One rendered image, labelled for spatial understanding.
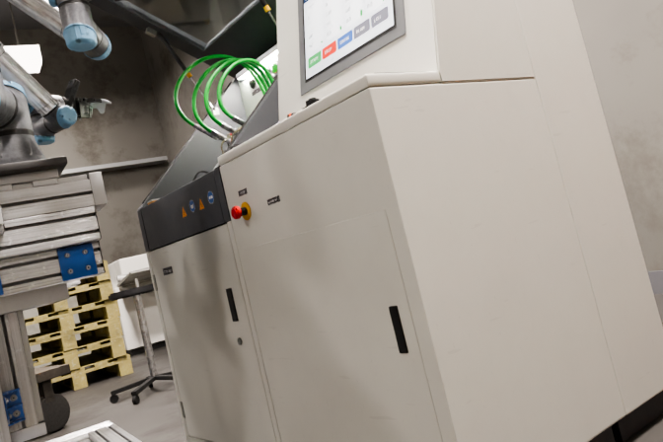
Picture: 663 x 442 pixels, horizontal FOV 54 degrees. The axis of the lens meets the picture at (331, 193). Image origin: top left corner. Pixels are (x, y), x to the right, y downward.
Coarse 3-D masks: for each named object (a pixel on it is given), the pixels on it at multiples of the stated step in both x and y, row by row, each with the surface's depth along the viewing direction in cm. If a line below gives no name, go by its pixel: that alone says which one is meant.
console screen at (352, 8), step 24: (312, 0) 192; (336, 0) 181; (360, 0) 172; (384, 0) 163; (312, 24) 191; (336, 24) 180; (360, 24) 171; (384, 24) 162; (312, 48) 189; (336, 48) 179; (360, 48) 170; (312, 72) 188; (336, 72) 178
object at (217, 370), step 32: (160, 256) 231; (192, 256) 209; (224, 256) 192; (160, 288) 235; (192, 288) 213; (224, 288) 195; (192, 320) 216; (224, 320) 198; (192, 352) 220; (224, 352) 201; (256, 352) 185; (192, 384) 224; (224, 384) 204; (256, 384) 188; (192, 416) 228; (224, 416) 207; (256, 416) 190
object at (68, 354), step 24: (72, 288) 543; (96, 288) 540; (48, 312) 555; (72, 312) 528; (96, 312) 591; (48, 336) 513; (72, 336) 522; (96, 336) 583; (120, 336) 540; (48, 360) 512; (72, 360) 520; (96, 360) 553; (120, 360) 540; (72, 384) 522
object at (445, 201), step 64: (448, 0) 152; (512, 0) 168; (384, 64) 162; (448, 64) 148; (512, 64) 162; (320, 128) 146; (384, 128) 132; (448, 128) 143; (512, 128) 157; (256, 192) 173; (320, 192) 150; (384, 192) 133; (448, 192) 139; (512, 192) 152; (256, 256) 177; (320, 256) 153; (384, 256) 135; (448, 256) 135; (512, 256) 147; (576, 256) 161; (256, 320) 182; (320, 320) 157; (384, 320) 138; (448, 320) 131; (512, 320) 143; (576, 320) 156; (320, 384) 161; (384, 384) 141; (448, 384) 128; (512, 384) 138; (576, 384) 151
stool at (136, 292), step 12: (132, 288) 403; (144, 288) 404; (144, 324) 415; (144, 336) 414; (144, 348) 415; (156, 372) 413; (168, 372) 419; (132, 384) 410; (144, 384) 398; (132, 396) 387
